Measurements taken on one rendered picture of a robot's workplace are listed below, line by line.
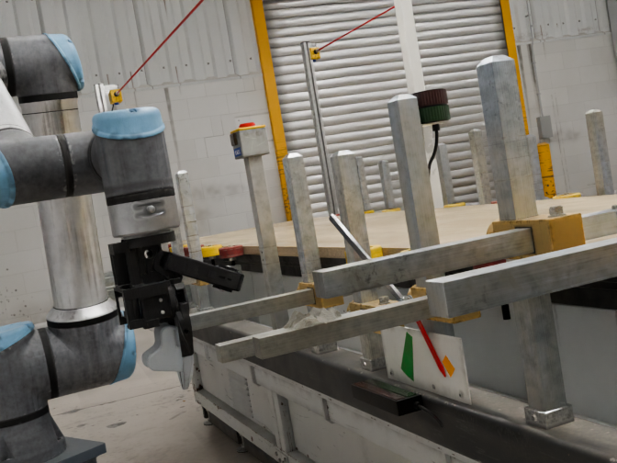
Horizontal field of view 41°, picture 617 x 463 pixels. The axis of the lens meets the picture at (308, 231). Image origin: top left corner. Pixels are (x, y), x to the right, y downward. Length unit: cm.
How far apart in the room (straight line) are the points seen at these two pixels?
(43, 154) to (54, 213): 56
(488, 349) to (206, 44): 809
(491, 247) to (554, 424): 26
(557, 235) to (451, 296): 36
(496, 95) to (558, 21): 1031
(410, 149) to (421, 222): 11
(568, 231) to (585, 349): 38
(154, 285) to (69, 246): 67
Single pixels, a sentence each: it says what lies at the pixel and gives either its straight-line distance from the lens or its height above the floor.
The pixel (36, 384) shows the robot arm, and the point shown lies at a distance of 176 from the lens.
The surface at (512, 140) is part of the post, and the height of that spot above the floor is 107.
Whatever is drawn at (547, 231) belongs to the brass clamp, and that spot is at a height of 96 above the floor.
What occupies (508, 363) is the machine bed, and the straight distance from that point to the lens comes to 155.
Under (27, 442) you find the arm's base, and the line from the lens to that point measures 176.
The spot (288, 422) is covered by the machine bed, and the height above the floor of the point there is 27.
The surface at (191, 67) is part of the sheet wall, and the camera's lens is 936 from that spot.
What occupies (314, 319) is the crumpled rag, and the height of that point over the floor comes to 87.
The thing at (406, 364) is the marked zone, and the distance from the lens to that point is 139.
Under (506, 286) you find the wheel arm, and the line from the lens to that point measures 70.
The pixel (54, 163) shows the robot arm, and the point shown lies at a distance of 116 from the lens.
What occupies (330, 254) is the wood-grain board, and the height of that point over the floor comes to 88.
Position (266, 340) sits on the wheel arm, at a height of 86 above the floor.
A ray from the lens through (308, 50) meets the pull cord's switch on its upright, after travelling 435.
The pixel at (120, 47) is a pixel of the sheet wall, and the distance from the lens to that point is 928.
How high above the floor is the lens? 105
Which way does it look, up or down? 3 degrees down
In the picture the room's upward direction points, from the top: 10 degrees counter-clockwise
